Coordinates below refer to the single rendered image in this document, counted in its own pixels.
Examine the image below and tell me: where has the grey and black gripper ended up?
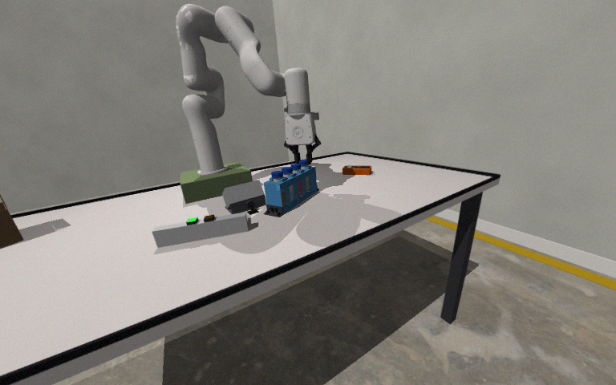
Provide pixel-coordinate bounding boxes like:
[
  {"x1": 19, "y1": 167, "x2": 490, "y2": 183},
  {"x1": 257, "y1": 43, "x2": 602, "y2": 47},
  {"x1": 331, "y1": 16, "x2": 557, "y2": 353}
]
[{"x1": 284, "y1": 112, "x2": 321, "y2": 165}]

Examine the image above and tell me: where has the orange digital multimeter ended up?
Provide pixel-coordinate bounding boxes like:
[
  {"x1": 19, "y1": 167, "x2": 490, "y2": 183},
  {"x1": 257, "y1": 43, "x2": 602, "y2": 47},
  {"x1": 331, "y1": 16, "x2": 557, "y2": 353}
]
[{"x1": 342, "y1": 165, "x2": 371, "y2": 175}]

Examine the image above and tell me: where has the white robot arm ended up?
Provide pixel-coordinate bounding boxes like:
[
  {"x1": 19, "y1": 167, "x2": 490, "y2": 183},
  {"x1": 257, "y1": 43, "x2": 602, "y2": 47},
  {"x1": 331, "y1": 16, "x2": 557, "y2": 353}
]
[{"x1": 176, "y1": 4, "x2": 319, "y2": 176}]

